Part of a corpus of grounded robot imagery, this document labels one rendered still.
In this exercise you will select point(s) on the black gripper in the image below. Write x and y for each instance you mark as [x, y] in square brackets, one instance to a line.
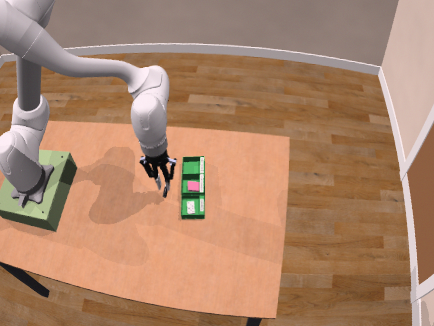
[160, 161]

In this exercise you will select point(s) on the green three-compartment bin rack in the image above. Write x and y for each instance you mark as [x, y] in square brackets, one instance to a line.
[193, 169]

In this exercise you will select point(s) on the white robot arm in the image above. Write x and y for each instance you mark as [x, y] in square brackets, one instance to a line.
[22, 35]

